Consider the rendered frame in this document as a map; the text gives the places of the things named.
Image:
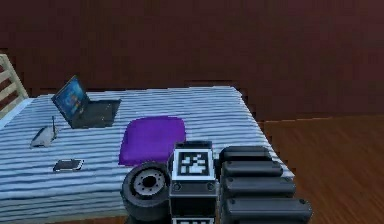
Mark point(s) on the blue striped bed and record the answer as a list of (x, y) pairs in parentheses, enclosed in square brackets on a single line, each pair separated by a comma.
[(206, 110)]

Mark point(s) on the grey router with antenna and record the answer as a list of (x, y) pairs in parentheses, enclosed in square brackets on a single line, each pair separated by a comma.
[(43, 137)]

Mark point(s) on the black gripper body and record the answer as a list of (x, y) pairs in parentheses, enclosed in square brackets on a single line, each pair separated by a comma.
[(146, 191)]

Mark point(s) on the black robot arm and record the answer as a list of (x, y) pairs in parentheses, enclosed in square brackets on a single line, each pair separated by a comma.
[(256, 186)]

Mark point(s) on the purple pillow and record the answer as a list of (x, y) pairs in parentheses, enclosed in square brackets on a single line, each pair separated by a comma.
[(153, 138)]

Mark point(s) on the black laptop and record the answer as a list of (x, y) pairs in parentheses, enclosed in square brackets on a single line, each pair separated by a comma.
[(90, 111)]

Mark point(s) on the black cell phone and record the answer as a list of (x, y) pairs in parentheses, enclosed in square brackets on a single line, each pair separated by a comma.
[(68, 164)]

